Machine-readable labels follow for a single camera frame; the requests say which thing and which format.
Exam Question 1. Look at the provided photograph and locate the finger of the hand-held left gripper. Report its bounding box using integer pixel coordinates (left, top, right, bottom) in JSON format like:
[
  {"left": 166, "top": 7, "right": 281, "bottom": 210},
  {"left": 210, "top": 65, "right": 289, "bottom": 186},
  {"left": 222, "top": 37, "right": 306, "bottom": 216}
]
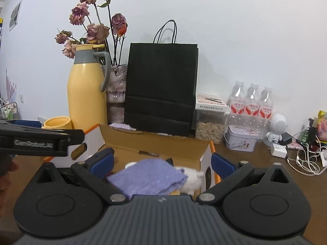
[
  {"left": 0, "top": 119, "right": 43, "bottom": 130},
  {"left": 0, "top": 126, "right": 85, "bottom": 146}
]

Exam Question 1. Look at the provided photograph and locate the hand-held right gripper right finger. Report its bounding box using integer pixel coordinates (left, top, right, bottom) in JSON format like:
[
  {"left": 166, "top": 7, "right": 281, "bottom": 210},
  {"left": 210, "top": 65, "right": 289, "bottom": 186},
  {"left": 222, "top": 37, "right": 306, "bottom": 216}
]
[{"left": 196, "top": 152, "right": 292, "bottom": 205}]

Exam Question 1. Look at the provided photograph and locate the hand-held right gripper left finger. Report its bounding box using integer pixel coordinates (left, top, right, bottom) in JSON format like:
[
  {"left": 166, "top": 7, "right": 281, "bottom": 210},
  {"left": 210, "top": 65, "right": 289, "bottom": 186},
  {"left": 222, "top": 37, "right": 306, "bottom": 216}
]
[{"left": 36, "top": 147, "right": 129, "bottom": 205}]

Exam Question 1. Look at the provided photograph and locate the white plush toy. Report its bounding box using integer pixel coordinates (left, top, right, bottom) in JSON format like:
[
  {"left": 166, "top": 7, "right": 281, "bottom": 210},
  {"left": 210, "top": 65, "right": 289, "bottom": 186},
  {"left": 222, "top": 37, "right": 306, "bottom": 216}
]
[{"left": 176, "top": 167, "right": 205, "bottom": 196}]

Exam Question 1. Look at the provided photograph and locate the purple woven cloth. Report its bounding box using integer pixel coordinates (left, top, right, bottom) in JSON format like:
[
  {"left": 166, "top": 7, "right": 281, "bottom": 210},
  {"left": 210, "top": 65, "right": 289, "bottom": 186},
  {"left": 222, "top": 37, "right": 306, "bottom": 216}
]
[{"left": 106, "top": 158, "right": 188, "bottom": 201}]

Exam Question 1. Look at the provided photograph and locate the cardboard box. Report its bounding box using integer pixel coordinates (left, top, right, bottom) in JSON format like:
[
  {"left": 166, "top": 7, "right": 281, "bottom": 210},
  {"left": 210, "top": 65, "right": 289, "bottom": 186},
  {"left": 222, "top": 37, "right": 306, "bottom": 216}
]
[{"left": 42, "top": 124, "right": 221, "bottom": 202}]

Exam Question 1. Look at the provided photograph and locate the yellow mug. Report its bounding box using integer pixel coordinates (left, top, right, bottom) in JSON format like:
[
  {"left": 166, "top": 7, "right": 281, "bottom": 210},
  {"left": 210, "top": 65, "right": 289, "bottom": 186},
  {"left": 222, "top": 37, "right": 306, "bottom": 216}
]
[{"left": 41, "top": 117, "right": 73, "bottom": 130}]

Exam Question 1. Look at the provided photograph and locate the white tin box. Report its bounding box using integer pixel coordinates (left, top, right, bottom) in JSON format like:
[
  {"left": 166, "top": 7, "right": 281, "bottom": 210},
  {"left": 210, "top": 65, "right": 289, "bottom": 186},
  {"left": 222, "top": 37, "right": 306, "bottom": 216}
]
[{"left": 224, "top": 125, "right": 257, "bottom": 152}]

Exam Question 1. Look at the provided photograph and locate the clear seed container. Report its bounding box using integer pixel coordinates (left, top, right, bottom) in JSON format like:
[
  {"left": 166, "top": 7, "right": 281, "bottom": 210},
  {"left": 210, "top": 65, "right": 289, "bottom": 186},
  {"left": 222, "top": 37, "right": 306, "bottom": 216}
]
[{"left": 195, "top": 110, "right": 226, "bottom": 145}]

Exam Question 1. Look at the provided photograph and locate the yellow thermos jug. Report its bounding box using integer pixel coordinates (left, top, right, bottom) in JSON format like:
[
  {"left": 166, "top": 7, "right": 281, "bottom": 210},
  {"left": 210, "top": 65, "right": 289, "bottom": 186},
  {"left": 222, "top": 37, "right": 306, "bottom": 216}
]
[{"left": 67, "top": 44, "right": 111, "bottom": 130}]

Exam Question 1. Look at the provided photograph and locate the purple fluffy cloth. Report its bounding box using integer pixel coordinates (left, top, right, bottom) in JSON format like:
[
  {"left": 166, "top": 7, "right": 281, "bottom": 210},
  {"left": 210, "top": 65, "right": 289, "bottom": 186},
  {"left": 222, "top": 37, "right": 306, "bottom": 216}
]
[{"left": 109, "top": 122, "right": 136, "bottom": 131}]

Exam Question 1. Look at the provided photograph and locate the pink marbled vase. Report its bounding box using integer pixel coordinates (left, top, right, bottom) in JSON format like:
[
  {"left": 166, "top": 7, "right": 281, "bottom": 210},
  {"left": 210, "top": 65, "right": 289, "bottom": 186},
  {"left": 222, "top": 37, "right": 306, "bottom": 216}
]
[{"left": 102, "top": 65, "right": 128, "bottom": 125}]

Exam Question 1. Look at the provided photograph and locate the white charger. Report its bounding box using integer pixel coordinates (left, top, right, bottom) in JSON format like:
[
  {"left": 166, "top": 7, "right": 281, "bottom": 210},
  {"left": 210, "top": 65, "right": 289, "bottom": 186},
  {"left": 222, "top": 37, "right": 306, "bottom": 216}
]
[{"left": 271, "top": 143, "right": 288, "bottom": 159}]

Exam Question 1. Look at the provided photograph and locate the white pink flat box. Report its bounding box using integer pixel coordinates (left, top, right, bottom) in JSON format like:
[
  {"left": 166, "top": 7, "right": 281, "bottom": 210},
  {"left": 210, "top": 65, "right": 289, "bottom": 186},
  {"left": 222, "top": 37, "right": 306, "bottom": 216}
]
[{"left": 195, "top": 93, "right": 230, "bottom": 114}]

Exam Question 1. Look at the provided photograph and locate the clear water bottle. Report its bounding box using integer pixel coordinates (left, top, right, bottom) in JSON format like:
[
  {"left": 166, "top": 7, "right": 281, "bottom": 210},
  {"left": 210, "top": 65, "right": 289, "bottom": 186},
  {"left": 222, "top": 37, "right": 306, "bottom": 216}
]
[
  {"left": 228, "top": 80, "right": 247, "bottom": 124},
  {"left": 259, "top": 86, "right": 275, "bottom": 128},
  {"left": 245, "top": 83, "right": 261, "bottom": 125}
]

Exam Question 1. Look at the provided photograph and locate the white robot figurine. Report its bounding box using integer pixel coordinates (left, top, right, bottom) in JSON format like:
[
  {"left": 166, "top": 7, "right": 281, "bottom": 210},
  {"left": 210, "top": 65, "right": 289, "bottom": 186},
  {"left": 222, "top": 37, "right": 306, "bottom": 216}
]
[{"left": 266, "top": 114, "right": 289, "bottom": 147}]

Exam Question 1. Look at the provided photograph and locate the black adapter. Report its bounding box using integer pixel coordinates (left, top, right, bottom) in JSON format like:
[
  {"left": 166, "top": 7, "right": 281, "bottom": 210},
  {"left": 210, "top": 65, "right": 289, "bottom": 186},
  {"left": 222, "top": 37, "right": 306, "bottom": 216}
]
[{"left": 280, "top": 132, "right": 293, "bottom": 145}]

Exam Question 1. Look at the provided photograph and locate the green bottle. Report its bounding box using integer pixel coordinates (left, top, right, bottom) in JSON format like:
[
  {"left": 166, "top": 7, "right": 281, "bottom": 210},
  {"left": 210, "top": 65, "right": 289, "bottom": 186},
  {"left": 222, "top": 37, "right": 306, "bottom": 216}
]
[{"left": 301, "top": 125, "right": 311, "bottom": 143}]

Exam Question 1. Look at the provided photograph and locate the black paper bag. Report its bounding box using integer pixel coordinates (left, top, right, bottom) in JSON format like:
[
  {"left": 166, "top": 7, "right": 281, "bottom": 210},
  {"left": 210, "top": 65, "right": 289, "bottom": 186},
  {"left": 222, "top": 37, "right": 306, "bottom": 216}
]
[{"left": 124, "top": 20, "right": 199, "bottom": 137}]

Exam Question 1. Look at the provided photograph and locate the black bottle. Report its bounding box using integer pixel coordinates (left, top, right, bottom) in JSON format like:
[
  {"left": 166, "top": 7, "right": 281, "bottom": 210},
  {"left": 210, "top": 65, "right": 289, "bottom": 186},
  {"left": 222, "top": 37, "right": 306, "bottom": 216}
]
[{"left": 308, "top": 119, "right": 320, "bottom": 146}]

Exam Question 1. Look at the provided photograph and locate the bunch of dried roses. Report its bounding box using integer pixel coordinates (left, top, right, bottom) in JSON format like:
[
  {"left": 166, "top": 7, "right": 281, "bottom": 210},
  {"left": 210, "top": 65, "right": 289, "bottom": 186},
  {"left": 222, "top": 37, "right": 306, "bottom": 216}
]
[{"left": 54, "top": 0, "right": 128, "bottom": 67}]

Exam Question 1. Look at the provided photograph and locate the metal wire rack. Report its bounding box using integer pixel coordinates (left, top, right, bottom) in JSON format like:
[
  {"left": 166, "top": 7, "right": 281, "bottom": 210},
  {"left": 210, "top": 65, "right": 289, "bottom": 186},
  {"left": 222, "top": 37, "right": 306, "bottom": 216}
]
[{"left": 0, "top": 99, "right": 19, "bottom": 120}]

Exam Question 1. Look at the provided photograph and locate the purple wall sticker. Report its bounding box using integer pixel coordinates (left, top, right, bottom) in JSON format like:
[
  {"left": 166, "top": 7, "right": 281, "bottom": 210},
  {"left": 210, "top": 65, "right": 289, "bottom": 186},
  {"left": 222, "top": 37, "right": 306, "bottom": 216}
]
[{"left": 5, "top": 69, "right": 17, "bottom": 100}]

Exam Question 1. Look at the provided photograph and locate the white cable tangle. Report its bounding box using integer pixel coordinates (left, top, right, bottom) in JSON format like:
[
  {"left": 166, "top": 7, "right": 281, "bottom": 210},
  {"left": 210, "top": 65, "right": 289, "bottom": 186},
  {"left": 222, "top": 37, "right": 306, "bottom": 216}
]
[{"left": 286, "top": 133, "right": 327, "bottom": 176}]

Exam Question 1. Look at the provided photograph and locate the wall picture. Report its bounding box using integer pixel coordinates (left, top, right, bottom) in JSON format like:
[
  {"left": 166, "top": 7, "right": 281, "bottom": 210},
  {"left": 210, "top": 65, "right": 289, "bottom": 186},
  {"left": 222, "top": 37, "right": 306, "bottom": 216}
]
[{"left": 9, "top": 1, "right": 23, "bottom": 31}]

